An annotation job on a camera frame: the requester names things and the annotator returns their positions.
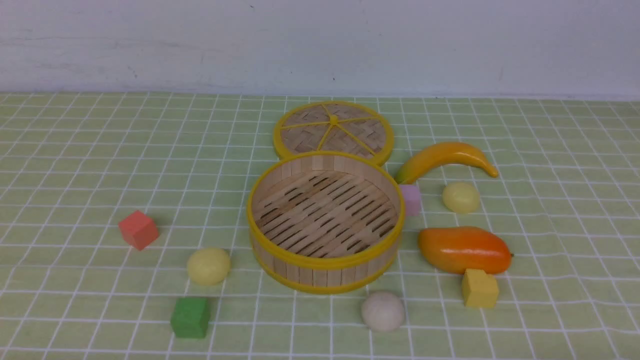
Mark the yellow wooden cube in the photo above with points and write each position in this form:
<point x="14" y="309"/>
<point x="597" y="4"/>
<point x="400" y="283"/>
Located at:
<point x="479" y="289"/>

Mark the bamboo steamer tray yellow rim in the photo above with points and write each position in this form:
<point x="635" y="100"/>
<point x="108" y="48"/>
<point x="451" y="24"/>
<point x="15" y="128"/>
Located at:
<point x="325" y="222"/>

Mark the yellow toy banana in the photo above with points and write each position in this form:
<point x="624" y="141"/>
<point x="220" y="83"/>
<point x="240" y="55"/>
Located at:
<point x="442" y="154"/>

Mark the woven bamboo steamer lid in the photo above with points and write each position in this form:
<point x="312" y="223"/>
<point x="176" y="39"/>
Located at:
<point x="337" y="126"/>

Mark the white round bun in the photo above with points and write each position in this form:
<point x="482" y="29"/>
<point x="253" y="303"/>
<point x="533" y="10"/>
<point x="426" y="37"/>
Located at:
<point x="383" y="311"/>

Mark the pale yellow bun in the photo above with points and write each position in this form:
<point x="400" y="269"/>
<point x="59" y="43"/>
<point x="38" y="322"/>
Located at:
<point x="461" y="197"/>
<point x="208" y="266"/>

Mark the red wooden cube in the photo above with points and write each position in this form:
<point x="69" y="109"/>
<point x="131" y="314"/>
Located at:
<point x="139" y="230"/>

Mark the pink wooden cube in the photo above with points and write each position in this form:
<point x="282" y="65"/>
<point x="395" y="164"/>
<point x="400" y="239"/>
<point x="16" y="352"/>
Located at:
<point x="412" y="199"/>

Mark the green checkered tablecloth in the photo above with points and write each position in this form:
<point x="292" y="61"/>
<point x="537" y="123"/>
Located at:
<point x="73" y="165"/>

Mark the green wooden cube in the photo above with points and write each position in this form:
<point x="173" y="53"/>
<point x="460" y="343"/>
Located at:
<point x="190" y="317"/>

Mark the orange toy mango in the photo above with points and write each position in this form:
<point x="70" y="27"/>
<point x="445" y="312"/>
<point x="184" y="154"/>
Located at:
<point x="455" y="249"/>

